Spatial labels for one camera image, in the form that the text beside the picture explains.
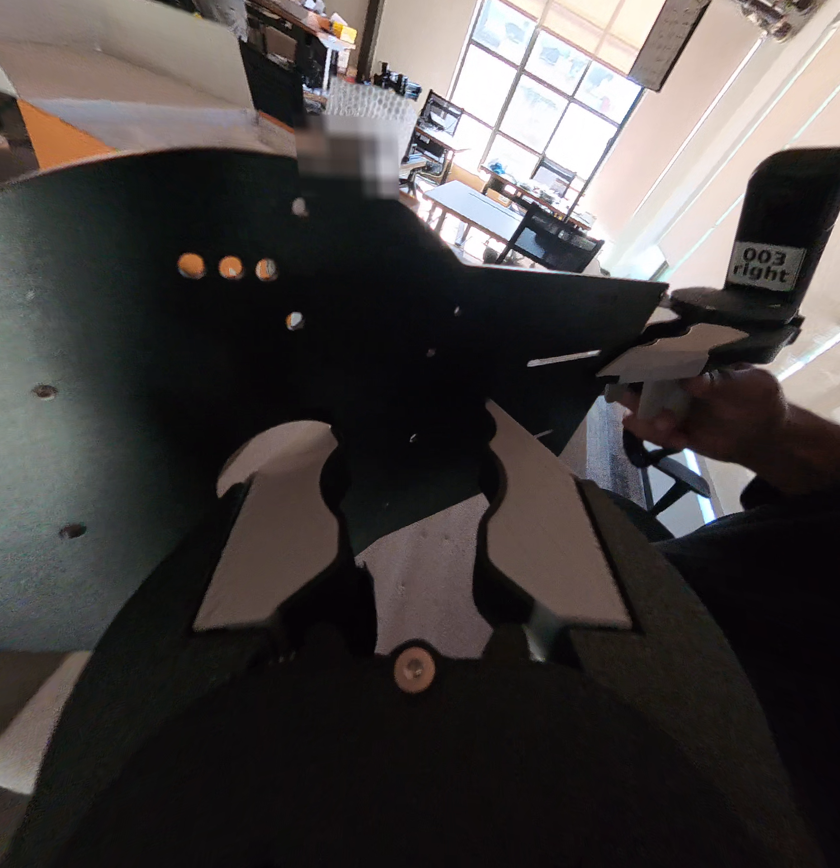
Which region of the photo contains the hanging perforated panel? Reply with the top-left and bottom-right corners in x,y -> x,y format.
627,0 -> 713,92

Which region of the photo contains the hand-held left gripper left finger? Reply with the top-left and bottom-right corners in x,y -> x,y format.
193,420 -> 353,632

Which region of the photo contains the bubble wrapped part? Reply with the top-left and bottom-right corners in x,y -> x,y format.
325,78 -> 421,146

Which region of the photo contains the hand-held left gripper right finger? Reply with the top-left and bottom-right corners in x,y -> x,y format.
480,400 -> 634,632

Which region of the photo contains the person's right hand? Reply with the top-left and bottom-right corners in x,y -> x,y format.
625,365 -> 792,465

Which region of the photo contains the black mesh office chair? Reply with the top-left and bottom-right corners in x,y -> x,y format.
498,203 -> 604,272

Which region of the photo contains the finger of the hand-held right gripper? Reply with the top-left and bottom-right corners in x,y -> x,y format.
638,307 -> 694,341
595,323 -> 751,382

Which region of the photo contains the person's right forearm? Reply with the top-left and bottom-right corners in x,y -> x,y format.
766,400 -> 840,496

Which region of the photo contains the large window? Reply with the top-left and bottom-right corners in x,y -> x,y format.
450,0 -> 648,198

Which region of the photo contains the grey table orange edge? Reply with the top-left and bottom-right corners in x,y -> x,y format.
423,179 -> 529,245

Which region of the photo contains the person's black clothing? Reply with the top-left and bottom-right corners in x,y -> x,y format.
654,475 -> 840,868

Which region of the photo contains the beige roller blind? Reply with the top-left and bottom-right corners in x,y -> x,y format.
586,0 -> 840,408

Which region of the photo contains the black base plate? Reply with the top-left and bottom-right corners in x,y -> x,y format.
0,146 -> 668,655

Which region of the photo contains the orange and white cardboard box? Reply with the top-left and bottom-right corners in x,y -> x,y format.
0,0 -> 285,170

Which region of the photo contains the white foam sheet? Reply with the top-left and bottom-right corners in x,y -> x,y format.
0,396 -> 628,794

